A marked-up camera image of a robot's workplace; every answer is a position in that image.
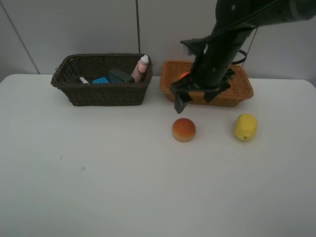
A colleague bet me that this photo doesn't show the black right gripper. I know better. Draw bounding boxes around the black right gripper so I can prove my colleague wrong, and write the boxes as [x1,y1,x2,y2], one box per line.
[170,69,235,114]

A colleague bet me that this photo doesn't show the orange mandarin fruit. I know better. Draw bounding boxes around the orange mandarin fruit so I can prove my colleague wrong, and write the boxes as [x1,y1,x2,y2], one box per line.
[179,72,189,79]

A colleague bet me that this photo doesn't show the yellow lemon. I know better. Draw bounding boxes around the yellow lemon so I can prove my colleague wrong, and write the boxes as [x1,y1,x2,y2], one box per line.
[234,114,258,142]

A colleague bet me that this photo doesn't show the pink bottle white cap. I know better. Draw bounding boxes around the pink bottle white cap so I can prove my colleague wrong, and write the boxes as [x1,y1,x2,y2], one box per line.
[131,55,149,83]

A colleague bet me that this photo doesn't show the dark grey pump bottle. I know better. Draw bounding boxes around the dark grey pump bottle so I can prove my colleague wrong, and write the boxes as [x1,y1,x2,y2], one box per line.
[107,68,134,83]

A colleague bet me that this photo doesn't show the grey felt board eraser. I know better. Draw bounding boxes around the grey felt board eraser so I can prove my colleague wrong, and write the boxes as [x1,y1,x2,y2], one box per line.
[92,77,110,84]

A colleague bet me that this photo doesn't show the white marker red caps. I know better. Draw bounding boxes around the white marker red caps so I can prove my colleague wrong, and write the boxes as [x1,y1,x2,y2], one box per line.
[79,77,89,84]

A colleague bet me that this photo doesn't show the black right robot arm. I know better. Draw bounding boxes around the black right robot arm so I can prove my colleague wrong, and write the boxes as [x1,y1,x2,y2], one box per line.
[170,0,316,113]

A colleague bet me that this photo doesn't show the red yellow peach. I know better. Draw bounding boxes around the red yellow peach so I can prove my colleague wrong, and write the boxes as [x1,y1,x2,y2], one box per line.
[172,118,196,143]

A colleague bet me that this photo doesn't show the orange wicker basket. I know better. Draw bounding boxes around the orange wicker basket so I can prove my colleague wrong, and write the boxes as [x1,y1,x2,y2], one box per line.
[160,60,254,107]

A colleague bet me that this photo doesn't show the dark brown wicker basket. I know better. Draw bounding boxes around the dark brown wicker basket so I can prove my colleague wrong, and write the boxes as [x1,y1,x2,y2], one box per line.
[51,53,153,107]

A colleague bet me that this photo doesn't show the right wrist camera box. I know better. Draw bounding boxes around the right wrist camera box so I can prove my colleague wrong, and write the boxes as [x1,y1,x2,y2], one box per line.
[180,38,206,56]

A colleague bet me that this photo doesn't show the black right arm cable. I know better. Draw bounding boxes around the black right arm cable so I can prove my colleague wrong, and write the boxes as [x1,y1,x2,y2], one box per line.
[209,0,282,65]

